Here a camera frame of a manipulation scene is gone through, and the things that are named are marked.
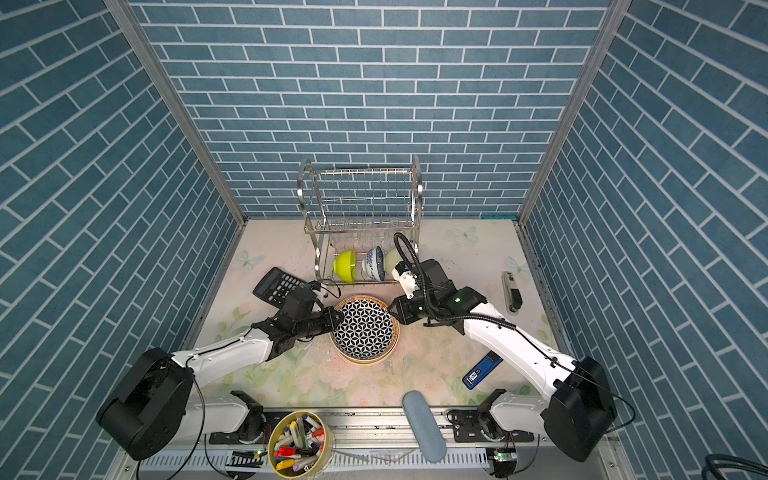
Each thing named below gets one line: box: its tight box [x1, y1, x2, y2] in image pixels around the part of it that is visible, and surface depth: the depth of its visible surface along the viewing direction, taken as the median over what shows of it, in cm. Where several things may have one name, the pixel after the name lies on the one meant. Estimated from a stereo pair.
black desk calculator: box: [253, 266, 308, 309], surface depth 101 cm
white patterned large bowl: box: [329, 295, 401, 365], surface depth 88 cm
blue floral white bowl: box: [362, 246, 385, 282], surface depth 93 cm
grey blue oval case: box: [402, 390, 447, 464], surface depth 74 cm
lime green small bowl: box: [333, 249, 357, 283], surface depth 94 cm
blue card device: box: [462, 350, 504, 390], surface depth 82 cm
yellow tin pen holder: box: [268, 410, 335, 479], surface depth 64 cm
